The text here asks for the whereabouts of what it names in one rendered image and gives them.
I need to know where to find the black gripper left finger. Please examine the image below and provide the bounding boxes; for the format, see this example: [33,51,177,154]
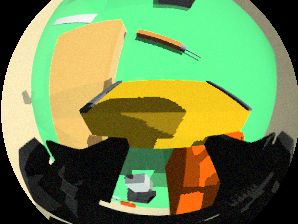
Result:
[45,137,129,204]

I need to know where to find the white flat strip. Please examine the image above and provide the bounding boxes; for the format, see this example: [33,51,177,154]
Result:
[53,14,98,26]

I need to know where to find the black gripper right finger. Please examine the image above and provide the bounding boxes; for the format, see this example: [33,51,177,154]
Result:
[204,132,275,194]

